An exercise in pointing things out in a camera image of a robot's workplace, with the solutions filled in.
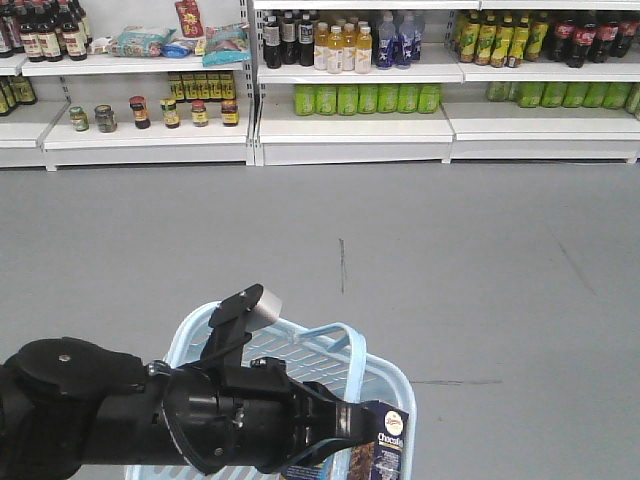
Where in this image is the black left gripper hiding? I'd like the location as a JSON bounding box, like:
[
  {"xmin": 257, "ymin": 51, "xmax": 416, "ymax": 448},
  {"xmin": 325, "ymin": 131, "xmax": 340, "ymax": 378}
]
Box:
[{"xmin": 162, "ymin": 366, "xmax": 377, "ymax": 475}]

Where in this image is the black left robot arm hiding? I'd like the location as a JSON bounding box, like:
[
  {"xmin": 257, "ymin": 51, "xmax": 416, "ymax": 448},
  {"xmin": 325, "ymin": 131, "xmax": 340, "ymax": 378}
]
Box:
[{"xmin": 1, "ymin": 337, "xmax": 376, "ymax": 479}]

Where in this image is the light blue plastic basket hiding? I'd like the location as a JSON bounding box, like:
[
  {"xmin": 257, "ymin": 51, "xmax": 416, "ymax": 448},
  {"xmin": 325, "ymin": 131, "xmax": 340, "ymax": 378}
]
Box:
[{"xmin": 124, "ymin": 301, "xmax": 417, "ymax": 479}]

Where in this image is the white store shelving unit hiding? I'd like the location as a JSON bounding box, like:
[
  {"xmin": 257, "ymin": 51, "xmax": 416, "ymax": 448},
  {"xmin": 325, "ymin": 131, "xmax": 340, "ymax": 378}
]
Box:
[{"xmin": 1, "ymin": 1, "xmax": 639, "ymax": 171}]

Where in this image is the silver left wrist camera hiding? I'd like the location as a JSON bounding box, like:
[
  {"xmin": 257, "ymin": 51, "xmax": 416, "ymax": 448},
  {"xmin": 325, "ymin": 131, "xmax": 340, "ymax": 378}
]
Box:
[{"xmin": 208, "ymin": 283, "xmax": 284, "ymax": 332}]

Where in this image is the blue Chocofello cookie box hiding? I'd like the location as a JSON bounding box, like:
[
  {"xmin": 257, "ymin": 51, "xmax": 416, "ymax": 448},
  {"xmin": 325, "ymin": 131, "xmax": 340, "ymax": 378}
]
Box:
[{"xmin": 279, "ymin": 400, "xmax": 411, "ymax": 479}]

